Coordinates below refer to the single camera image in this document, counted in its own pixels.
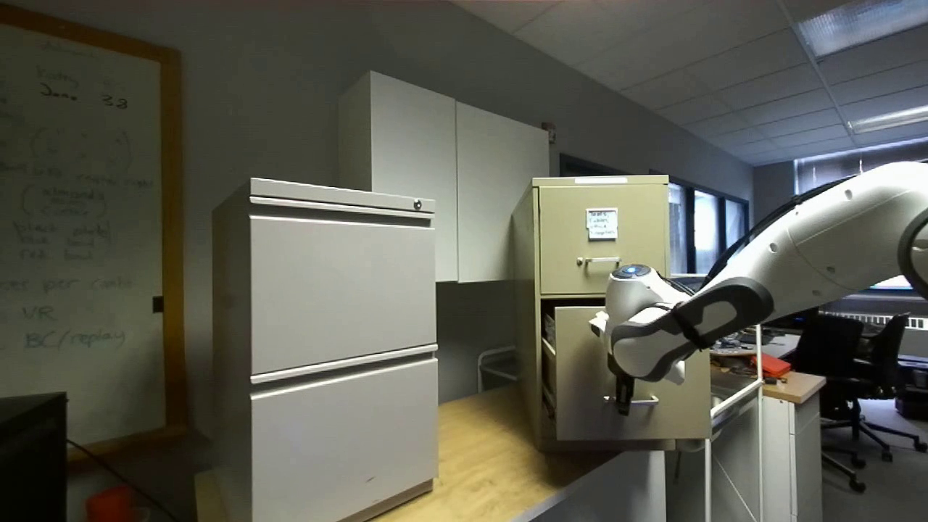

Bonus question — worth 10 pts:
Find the white paper label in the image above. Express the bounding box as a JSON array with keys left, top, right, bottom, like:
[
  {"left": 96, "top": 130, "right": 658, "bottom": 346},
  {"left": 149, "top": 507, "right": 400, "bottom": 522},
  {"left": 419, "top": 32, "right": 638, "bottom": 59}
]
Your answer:
[{"left": 581, "top": 203, "right": 624, "bottom": 243}]

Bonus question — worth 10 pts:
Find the white wall cabinet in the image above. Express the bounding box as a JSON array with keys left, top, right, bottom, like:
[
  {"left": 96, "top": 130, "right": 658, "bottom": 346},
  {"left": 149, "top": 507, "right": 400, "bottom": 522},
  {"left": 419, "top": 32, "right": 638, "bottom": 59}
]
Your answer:
[{"left": 336, "top": 67, "right": 555, "bottom": 288}]

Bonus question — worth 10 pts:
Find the wood framed whiteboard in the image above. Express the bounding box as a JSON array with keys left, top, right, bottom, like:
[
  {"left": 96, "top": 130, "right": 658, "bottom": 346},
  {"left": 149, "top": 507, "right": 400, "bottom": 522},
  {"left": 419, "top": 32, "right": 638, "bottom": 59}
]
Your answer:
[{"left": 0, "top": 4, "right": 191, "bottom": 459}]

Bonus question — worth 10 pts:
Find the grey lateral file cabinet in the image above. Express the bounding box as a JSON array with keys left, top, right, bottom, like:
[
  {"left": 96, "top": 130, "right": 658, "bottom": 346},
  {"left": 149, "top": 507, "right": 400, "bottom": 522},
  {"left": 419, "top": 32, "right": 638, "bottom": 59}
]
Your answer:
[{"left": 212, "top": 174, "right": 439, "bottom": 522}]

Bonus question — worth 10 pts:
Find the white metal bracket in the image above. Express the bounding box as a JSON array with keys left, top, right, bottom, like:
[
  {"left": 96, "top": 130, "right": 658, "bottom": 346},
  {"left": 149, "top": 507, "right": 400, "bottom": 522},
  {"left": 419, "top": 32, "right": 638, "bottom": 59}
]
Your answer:
[{"left": 473, "top": 342, "right": 522, "bottom": 394}]

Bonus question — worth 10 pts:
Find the white tube cart frame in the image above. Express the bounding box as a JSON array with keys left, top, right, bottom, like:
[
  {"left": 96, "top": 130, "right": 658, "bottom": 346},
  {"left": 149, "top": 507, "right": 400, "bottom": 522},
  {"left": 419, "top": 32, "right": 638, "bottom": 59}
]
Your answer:
[{"left": 668, "top": 323, "right": 767, "bottom": 522}]

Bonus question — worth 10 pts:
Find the red round object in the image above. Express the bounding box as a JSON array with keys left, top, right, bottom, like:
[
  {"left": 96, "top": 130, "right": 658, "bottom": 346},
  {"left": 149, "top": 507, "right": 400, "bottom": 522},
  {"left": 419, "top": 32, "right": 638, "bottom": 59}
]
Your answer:
[{"left": 83, "top": 486, "right": 141, "bottom": 522}]

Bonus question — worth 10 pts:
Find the black box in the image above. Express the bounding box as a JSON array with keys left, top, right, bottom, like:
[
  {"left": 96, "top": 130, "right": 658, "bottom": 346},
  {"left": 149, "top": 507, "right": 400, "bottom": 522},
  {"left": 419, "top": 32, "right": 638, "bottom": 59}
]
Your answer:
[{"left": 0, "top": 388, "right": 71, "bottom": 522}]

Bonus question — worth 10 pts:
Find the silver labelled drawer handle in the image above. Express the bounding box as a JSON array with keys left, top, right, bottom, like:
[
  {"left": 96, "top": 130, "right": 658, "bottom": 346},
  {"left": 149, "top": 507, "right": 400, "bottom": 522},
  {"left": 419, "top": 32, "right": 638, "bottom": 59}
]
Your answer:
[{"left": 573, "top": 254, "right": 625, "bottom": 280}]

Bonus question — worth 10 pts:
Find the wooden top side desk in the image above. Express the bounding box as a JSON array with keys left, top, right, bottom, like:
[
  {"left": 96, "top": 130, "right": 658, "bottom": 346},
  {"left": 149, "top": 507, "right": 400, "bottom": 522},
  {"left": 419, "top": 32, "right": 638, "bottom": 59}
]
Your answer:
[{"left": 758, "top": 370, "right": 829, "bottom": 522}]

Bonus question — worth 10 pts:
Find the grey deep lateral drawer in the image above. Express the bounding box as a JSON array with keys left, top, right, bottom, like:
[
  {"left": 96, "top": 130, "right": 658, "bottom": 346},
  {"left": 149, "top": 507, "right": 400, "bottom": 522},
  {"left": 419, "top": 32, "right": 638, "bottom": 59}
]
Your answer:
[{"left": 249, "top": 357, "right": 439, "bottom": 522}]

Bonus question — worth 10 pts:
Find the beige labelled file drawer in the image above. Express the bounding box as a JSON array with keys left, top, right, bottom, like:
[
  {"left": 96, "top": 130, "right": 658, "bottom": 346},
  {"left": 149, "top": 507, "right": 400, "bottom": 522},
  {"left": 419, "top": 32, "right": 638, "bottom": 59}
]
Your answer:
[{"left": 534, "top": 181, "right": 673, "bottom": 299}]

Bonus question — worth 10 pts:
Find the large ceiling light panel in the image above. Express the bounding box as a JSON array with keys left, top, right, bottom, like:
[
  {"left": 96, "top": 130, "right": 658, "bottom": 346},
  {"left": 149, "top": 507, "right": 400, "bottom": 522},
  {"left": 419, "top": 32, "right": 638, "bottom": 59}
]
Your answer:
[{"left": 793, "top": 0, "right": 928, "bottom": 62}]

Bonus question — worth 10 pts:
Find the black office chair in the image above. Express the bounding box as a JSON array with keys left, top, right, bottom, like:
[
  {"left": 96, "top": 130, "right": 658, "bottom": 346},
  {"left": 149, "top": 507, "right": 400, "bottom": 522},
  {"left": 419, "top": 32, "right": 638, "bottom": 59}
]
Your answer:
[
  {"left": 784, "top": 310, "right": 899, "bottom": 496},
  {"left": 861, "top": 310, "right": 928, "bottom": 455}
]

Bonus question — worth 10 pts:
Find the narrow ceiling light panel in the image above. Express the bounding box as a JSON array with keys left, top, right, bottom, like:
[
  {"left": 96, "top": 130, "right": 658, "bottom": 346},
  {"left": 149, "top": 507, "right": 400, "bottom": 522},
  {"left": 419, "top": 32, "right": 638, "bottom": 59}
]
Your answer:
[{"left": 847, "top": 101, "right": 928, "bottom": 136}]

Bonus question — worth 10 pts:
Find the beige metal file cabinet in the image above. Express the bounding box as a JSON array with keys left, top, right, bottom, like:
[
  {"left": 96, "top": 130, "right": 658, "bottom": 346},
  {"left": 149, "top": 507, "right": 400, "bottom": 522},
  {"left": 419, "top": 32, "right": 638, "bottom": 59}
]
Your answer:
[{"left": 510, "top": 171, "right": 676, "bottom": 455}]

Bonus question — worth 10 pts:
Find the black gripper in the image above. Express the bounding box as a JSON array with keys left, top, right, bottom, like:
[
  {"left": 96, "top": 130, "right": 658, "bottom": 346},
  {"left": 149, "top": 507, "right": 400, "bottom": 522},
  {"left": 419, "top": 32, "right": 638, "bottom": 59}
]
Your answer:
[{"left": 610, "top": 371, "right": 638, "bottom": 420}]

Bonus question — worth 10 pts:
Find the dark window row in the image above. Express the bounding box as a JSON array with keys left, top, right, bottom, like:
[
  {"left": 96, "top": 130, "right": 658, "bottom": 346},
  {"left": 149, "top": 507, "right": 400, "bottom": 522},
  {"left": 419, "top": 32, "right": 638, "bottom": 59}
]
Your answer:
[{"left": 666, "top": 181, "right": 754, "bottom": 280}]

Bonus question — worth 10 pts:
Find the red object on desk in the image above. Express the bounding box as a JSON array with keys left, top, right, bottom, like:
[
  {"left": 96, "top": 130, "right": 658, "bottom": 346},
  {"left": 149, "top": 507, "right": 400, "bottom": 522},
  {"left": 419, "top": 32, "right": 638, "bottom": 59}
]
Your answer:
[{"left": 758, "top": 354, "right": 793, "bottom": 384}]

